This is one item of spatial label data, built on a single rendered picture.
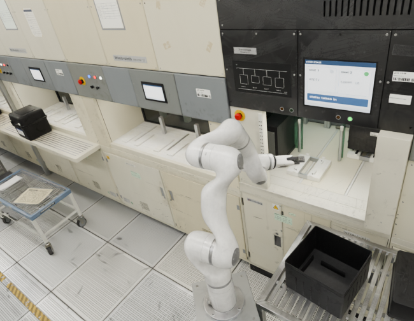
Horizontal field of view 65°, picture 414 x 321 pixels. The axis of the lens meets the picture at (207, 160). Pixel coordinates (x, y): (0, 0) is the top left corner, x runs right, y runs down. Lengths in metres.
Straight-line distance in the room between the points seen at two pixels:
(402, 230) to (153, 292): 1.79
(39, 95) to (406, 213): 3.76
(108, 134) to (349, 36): 2.11
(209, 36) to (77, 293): 2.23
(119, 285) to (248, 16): 2.21
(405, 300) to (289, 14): 1.24
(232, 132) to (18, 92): 3.22
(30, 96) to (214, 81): 2.81
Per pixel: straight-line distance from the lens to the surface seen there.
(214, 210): 1.24
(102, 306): 2.84
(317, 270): 1.75
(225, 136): 1.25
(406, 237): 1.87
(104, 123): 2.90
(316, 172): 2.10
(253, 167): 1.49
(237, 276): 1.73
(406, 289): 1.65
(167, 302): 2.66
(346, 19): 1.43
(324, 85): 1.53
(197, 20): 1.76
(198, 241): 1.34
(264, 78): 1.63
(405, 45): 1.41
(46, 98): 4.32
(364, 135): 2.19
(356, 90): 1.50
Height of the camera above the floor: 2.15
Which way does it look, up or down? 33 degrees down
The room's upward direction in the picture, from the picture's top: 11 degrees counter-clockwise
